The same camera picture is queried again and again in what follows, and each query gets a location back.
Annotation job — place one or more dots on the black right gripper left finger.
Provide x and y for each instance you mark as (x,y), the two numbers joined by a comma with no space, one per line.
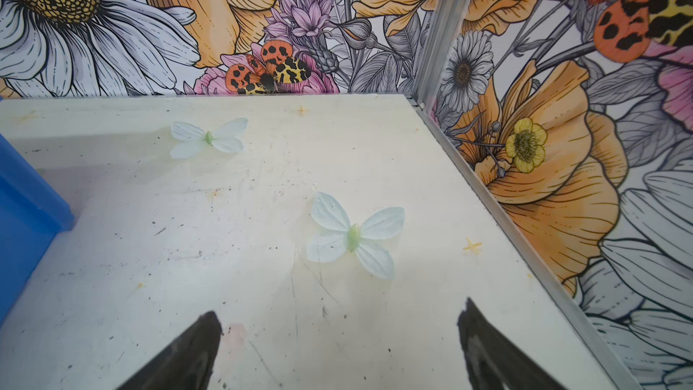
(186,363)

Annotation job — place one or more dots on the blue plastic bin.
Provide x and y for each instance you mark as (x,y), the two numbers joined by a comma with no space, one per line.
(32,215)

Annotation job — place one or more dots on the vertical aluminium corner post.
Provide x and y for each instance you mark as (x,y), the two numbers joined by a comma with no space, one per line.
(446,21)

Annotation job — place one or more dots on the aluminium table edge rail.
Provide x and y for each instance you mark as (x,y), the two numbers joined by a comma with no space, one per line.
(605,357)

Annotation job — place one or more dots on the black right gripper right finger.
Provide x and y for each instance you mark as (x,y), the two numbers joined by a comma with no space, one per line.
(493,361)

